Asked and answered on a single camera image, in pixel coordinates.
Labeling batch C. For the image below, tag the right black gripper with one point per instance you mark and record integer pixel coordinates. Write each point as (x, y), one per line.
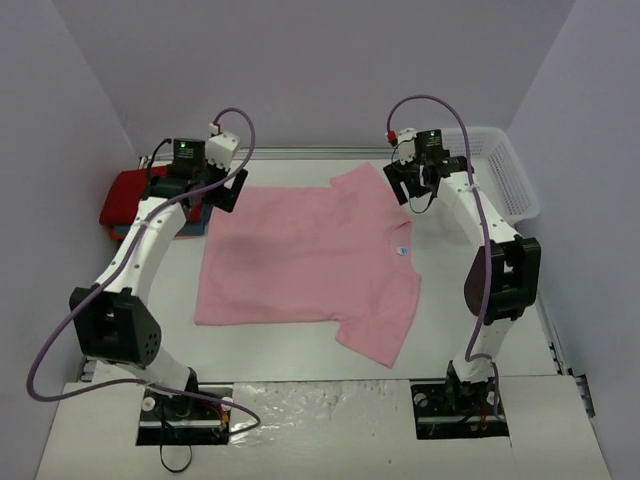
(400, 181)

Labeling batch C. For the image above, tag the white foam board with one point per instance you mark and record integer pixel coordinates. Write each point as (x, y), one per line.
(331, 430)

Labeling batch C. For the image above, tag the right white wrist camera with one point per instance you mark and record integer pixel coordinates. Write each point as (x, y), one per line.
(403, 144)

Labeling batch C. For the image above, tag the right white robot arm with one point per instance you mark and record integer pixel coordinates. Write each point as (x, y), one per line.
(503, 278)

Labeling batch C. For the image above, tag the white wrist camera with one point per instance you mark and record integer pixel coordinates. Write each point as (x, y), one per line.
(403, 144)
(221, 147)

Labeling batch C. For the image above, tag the pink t shirt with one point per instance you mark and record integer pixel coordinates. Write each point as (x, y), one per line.
(338, 253)

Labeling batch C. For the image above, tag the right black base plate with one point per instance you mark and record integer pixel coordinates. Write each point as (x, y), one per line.
(435, 418)

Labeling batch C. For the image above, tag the folded teal t shirt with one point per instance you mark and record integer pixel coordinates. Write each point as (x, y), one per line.
(197, 220)

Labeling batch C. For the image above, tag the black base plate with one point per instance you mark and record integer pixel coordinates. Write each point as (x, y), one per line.
(181, 421)
(435, 418)

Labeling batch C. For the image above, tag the folded red t shirt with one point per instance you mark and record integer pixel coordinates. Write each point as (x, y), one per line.
(121, 203)

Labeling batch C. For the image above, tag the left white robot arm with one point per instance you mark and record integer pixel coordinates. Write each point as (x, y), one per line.
(112, 320)

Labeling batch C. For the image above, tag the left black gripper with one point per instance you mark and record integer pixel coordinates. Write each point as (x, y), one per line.
(228, 189)

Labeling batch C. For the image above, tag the white plastic basket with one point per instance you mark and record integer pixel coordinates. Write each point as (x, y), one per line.
(501, 174)

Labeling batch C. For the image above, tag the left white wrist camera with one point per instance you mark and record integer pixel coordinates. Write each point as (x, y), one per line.
(221, 147)

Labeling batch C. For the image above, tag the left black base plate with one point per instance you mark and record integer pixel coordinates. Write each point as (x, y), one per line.
(181, 421)

